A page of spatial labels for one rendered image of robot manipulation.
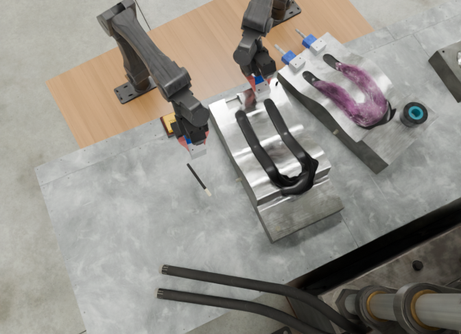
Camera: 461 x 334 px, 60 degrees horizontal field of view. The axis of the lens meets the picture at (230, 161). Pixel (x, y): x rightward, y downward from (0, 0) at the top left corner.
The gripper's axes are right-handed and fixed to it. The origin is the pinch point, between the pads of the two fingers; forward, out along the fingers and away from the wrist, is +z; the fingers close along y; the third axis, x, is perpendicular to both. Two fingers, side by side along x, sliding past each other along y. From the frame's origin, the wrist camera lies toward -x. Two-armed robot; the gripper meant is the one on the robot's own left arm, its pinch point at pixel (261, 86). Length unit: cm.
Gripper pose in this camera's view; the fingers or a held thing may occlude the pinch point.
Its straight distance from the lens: 138.0
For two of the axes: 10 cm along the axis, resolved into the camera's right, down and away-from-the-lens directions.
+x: -3.7, -6.0, 7.1
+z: 2.0, 6.9, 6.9
